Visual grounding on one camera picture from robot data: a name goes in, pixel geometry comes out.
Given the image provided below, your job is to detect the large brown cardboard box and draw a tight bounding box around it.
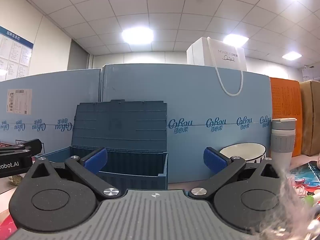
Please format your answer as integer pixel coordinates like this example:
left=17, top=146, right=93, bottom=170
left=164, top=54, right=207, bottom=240
left=299, top=80, right=320, bottom=156

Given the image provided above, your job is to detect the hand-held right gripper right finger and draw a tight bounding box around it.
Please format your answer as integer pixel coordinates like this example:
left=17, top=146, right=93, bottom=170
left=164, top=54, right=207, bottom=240
left=187, top=147, right=283, bottom=202

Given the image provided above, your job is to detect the colourful printed desk mat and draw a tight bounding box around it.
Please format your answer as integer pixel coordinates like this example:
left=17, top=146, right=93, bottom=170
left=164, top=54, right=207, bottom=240
left=287, top=161, right=320, bottom=198

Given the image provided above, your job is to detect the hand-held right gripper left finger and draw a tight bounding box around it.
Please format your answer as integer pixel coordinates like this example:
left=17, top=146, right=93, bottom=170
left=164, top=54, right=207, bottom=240
left=24, top=147, right=125, bottom=202

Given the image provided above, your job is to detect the ceiling light panel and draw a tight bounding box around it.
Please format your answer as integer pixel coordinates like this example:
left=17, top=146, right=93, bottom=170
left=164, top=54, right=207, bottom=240
left=282, top=51, right=304, bottom=60
left=222, top=34, right=249, bottom=46
left=122, top=27, right=154, bottom=44

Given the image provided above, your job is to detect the blue plastic storage box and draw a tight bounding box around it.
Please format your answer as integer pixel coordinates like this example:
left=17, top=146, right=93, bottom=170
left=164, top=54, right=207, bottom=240
left=35, top=99, right=168, bottom=190

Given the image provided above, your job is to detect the blue framed notice board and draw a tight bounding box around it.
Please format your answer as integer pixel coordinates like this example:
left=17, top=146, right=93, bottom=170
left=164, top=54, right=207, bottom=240
left=0, top=25, right=34, bottom=82

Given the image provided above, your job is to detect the white paper gift bag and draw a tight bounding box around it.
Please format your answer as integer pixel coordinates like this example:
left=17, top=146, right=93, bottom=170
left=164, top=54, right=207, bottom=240
left=186, top=36, right=248, bottom=97

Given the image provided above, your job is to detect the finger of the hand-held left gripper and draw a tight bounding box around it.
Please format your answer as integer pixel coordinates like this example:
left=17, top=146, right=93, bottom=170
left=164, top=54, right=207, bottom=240
left=0, top=139, right=42, bottom=158

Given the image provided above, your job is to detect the orange box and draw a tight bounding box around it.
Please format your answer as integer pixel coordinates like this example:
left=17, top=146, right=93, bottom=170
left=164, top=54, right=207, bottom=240
left=269, top=77, right=303, bottom=157

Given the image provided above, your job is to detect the white and grey tumbler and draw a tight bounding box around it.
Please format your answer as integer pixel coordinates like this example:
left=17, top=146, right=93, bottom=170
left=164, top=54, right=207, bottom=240
left=271, top=118, right=297, bottom=175

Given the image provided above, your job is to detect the white striped bowl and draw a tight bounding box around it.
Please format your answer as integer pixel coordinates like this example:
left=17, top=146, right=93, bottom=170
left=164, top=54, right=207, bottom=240
left=219, top=142, right=267, bottom=164

